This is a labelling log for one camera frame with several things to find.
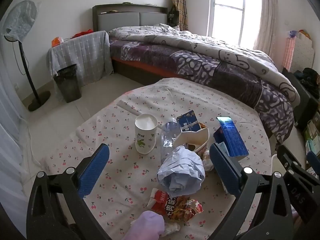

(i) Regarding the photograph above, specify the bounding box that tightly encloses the black shelf with books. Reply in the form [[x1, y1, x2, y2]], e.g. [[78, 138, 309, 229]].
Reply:
[[281, 67, 320, 181]]

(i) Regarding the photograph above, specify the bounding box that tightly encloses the red instant noodle cup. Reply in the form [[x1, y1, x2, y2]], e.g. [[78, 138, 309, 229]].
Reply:
[[173, 127, 210, 158]]

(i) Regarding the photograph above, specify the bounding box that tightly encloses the grey checked covered nightstand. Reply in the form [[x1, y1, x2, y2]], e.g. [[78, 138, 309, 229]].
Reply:
[[47, 31, 113, 87]]

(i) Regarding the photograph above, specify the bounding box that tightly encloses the purple gloved left hand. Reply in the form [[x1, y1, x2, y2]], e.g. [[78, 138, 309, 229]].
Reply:
[[123, 211, 165, 240]]

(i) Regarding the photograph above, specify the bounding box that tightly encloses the window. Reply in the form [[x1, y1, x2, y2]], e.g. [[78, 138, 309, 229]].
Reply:
[[208, 0, 262, 49]]

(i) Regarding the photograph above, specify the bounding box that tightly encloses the cherry print tablecloth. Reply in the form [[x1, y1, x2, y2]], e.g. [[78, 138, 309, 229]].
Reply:
[[41, 78, 271, 239]]

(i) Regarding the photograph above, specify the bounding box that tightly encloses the clear plastic water bottle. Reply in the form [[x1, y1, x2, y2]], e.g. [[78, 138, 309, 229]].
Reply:
[[160, 118, 181, 164]]

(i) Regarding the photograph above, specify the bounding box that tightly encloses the large blue carton box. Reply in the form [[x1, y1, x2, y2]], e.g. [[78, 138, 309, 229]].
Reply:
[[213, 116, 248, 160]]

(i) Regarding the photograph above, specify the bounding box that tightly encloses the black clothes pile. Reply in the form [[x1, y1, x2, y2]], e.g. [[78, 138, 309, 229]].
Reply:
[[294, 68, 319, 93]]

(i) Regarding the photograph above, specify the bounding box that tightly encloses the red cloth on nightstand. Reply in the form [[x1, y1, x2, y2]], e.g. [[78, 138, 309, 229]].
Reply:
[[72, 29, 94, 38]]

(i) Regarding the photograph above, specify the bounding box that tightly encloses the white pink storage cabinet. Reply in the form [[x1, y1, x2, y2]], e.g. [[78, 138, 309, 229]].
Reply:
[[282, 30, 315, 73]]

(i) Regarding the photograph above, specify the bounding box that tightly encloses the pink curtain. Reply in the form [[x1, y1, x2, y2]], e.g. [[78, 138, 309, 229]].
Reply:
[[254, 0, 278, 57]]

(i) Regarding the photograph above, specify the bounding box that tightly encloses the plaid coat on rack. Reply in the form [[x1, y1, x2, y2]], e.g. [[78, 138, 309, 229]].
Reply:
[[172, 0, 188, 31]]

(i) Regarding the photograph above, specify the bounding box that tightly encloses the small blue white box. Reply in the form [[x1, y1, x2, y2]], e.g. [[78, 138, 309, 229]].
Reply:
[[177, 110, 201, 132]]

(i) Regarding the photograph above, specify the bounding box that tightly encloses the white paper cup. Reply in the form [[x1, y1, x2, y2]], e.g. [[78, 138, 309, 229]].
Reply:
[[135, 114, 158, 155]]

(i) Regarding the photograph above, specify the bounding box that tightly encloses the light blue paper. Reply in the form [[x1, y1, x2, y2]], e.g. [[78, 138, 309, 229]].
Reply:
[[157, 146, 205, 197]]

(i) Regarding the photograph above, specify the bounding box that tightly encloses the patterned grey purple quilt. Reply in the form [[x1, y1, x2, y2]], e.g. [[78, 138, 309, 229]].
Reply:
[[110, 37, 300, 142]]

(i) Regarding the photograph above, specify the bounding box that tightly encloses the red snack wrapper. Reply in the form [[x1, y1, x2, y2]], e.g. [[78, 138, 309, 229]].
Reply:
[[146, 188, 203, 222]]

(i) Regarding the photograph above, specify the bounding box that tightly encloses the black handbag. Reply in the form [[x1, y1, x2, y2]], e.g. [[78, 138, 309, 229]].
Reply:
[[167, 5, 179, 27]]

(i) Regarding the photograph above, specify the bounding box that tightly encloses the black trash bin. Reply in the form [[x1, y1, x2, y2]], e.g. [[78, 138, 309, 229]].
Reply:
[[54, 64, 81, 103]]

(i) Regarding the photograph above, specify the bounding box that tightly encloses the orange item on nightstand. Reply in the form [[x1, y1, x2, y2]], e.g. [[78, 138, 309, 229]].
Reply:
[[52, 37, 64, 47]]

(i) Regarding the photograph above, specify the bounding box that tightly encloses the standing fan with cover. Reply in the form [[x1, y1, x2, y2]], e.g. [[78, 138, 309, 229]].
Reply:
[[3, 0, 51, 112]]

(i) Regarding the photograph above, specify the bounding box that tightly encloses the white tissue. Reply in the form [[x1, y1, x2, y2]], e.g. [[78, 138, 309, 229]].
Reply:
[[202, 150, 214, 172]]

